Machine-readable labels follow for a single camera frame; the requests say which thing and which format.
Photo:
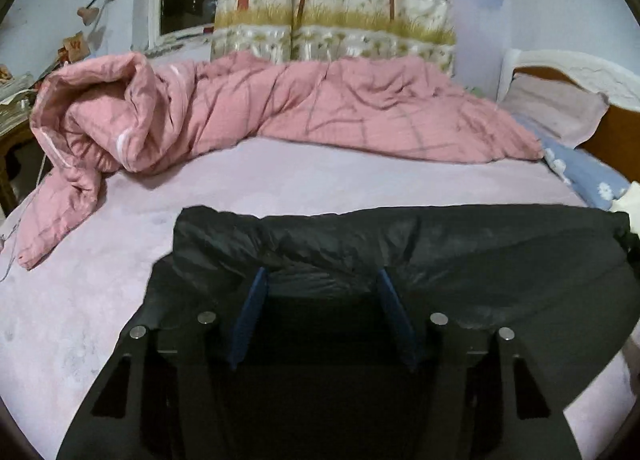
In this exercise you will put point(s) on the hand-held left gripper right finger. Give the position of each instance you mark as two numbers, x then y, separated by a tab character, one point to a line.
397	315

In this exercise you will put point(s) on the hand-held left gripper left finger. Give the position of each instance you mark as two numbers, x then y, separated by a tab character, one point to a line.
247	320

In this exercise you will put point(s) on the black jacket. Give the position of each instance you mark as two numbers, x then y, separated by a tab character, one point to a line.
475	260

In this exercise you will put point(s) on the pile of white clothes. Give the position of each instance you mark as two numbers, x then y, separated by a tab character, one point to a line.
629	205

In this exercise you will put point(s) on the bed with pink sheet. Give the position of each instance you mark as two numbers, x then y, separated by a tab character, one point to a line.
100	320

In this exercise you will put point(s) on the pink checked quilt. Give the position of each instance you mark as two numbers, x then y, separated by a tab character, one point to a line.
300	109

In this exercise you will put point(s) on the blue floral pillow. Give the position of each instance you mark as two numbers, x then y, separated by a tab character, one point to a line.
580	169

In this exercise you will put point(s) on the pink pillow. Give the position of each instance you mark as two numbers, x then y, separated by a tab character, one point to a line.
555	112

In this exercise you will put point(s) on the wooden headboard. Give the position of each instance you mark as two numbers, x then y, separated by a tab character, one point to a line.
615	134

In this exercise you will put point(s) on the wooden desk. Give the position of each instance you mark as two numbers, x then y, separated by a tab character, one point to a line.
12	159

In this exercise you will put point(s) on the white cloth on headboard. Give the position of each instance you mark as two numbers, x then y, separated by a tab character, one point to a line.
575	69

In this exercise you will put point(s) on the small orange card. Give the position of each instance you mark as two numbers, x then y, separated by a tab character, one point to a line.
74	45

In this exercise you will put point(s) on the wall lamp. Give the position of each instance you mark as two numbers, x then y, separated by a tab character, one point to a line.
97	2

